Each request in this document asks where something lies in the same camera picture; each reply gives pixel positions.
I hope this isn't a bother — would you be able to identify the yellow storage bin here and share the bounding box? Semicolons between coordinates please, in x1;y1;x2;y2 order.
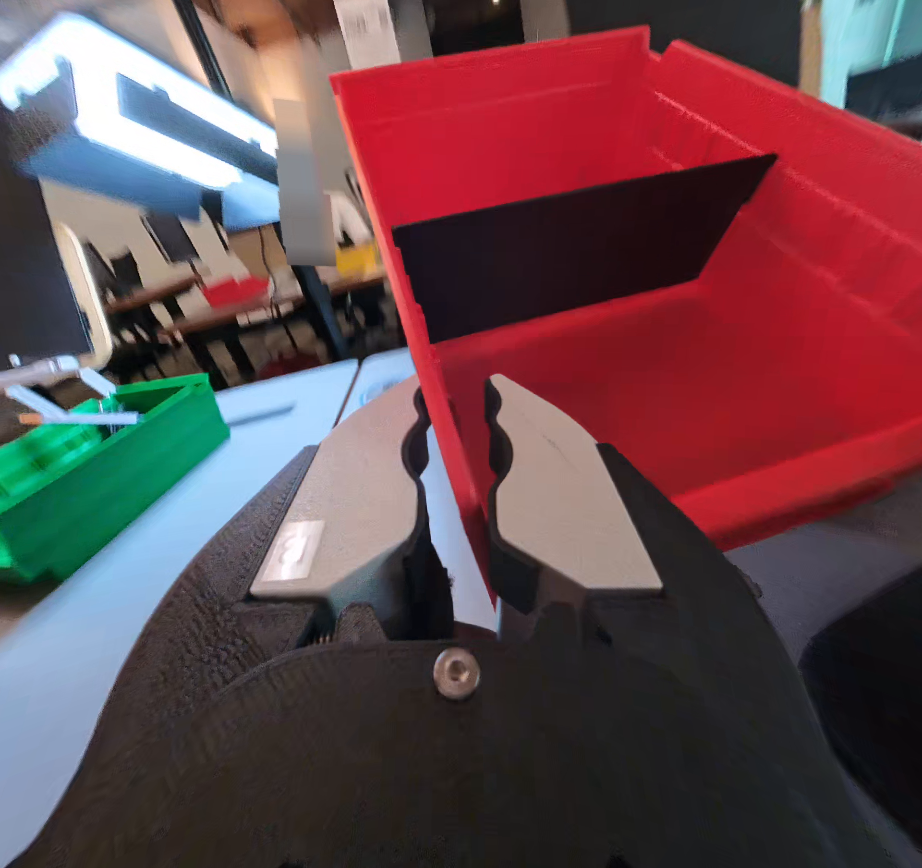
335;241;380;278

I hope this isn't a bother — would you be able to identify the black bin divider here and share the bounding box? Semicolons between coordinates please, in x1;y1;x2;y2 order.
392;155;779;343

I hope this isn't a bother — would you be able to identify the small red bin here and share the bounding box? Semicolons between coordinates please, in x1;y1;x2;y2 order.
202;276;271;307

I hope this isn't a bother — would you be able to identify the LED light panel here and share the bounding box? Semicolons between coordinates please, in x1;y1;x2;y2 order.
0;12;282;224

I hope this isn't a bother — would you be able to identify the green plastic box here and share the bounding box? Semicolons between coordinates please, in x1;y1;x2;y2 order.
0;373;231;584

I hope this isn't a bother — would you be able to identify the red storage bin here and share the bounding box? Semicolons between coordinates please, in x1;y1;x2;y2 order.
330;26;922;613

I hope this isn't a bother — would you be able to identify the white paper notice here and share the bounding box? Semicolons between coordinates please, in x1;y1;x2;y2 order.
331;0;400;69

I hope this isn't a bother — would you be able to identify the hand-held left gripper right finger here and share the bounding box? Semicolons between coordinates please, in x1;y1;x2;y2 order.
485;374;664;633

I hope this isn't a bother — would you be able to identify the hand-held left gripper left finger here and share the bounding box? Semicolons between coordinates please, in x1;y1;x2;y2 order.
249;377;456;643

